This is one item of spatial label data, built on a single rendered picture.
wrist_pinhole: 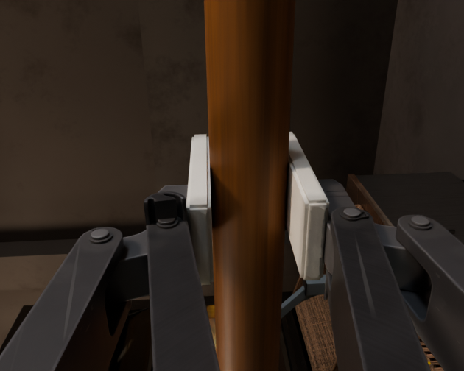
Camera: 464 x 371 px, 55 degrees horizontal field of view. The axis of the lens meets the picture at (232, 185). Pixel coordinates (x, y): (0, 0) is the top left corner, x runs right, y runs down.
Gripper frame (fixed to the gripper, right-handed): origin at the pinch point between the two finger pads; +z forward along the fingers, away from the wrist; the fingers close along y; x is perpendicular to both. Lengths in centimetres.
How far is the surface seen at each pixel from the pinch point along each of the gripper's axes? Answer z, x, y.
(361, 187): 154, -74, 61
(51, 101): 280, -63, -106
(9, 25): 278, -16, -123
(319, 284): 85, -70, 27
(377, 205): 137, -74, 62
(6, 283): 265, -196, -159
